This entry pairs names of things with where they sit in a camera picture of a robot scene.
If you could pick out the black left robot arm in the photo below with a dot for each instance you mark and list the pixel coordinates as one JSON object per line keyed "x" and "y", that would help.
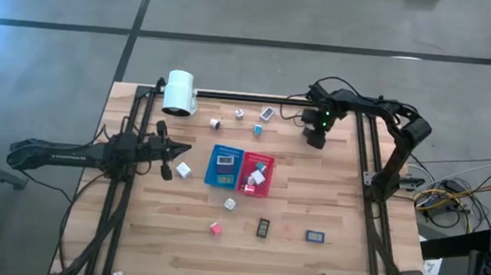
{"x": 65, "y": 156}

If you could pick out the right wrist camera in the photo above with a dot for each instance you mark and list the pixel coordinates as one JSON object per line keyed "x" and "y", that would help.
{"x": 309, "y": 116}

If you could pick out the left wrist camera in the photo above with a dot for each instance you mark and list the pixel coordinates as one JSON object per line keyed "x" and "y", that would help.
{"x": 152, "y": 146}

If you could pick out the grey and white charger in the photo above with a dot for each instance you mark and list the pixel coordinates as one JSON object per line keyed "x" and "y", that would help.
{"x": 239, "y": 114}

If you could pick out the purple and white charger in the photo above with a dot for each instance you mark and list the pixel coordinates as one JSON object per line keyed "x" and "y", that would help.
{"x": 249, "y": 180}

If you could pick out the black digital clock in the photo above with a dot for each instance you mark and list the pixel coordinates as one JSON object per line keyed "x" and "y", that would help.
{"x": 263, "y": 228}

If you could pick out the white cylindrical charger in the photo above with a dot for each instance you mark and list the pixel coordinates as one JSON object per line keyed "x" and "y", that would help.
{"x": 214, "y": 123}

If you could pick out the blue plastic basket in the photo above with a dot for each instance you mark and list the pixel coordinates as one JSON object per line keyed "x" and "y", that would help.
{"x": 211, "y": 161}

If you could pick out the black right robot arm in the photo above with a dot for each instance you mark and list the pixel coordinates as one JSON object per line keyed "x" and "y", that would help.
{"x": 397, "y": 155}

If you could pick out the teal and white charger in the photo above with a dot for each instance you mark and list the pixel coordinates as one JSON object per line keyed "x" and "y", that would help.
{"x": 230, "y": 204}

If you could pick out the dark navy digital clock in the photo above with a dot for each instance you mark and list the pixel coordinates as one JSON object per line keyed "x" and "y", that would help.
{"x": 224, "y": 169}

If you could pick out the red plastic basket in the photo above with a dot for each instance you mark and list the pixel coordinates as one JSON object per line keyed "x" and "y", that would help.
{"x": 268, "y": 188}

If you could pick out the black aluminium table frame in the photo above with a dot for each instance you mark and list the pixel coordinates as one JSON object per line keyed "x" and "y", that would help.
{"x": 253, "y": 98}

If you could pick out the blue charger cube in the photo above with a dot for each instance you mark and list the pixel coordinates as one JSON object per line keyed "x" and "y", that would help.
{"x": 258, "y": 129}

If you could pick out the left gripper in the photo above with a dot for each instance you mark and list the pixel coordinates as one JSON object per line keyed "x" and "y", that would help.
{"x": 166, "y": 171}

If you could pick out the blue digital clock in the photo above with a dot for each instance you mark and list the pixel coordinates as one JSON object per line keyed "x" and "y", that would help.
{"x": 315, "y": 236}

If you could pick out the white digital clock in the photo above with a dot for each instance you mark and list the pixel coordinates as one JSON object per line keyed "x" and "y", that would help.
{"x": 267, "y": 113}
{"x": 225, "y": 160}

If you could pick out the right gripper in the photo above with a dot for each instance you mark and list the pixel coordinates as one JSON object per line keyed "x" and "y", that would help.
{"x": 314, "y": 137}

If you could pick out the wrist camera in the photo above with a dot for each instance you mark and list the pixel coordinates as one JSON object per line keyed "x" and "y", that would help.
{"x": 152, "y": 146}
{"x": 309, "y": 116}

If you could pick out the white paper sheet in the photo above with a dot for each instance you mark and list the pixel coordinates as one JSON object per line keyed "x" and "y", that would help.
{"x": 432, "y": 269}

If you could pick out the white charger block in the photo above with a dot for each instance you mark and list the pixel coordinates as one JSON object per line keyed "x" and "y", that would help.
{"x": 183, "y": 170}
{"x": 258, "y": 177}

